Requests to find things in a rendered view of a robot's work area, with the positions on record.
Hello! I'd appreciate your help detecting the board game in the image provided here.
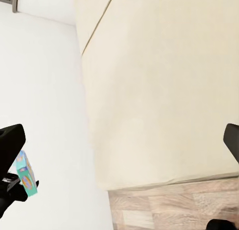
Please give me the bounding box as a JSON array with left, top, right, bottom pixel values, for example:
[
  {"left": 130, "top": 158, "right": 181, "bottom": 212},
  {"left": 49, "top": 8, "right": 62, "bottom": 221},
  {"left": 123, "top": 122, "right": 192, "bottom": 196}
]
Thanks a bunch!
[{"left": 16, "top": 150, "right": 37, "bottom": 197}]

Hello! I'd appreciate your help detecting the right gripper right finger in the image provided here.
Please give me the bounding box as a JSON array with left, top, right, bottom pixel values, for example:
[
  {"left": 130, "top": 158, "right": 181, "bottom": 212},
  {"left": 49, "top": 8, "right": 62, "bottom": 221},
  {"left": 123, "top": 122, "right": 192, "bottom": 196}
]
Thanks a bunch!
[{"left": 223, "top": 123, "right": 239, "bottom": 164}]

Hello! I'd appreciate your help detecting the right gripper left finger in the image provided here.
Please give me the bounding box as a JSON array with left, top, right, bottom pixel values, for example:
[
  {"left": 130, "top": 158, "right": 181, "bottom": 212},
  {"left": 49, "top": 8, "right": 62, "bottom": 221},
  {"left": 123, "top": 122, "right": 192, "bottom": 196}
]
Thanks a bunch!
[{"left": 0, "top": 123, "right": 26, "bottom": 182}]

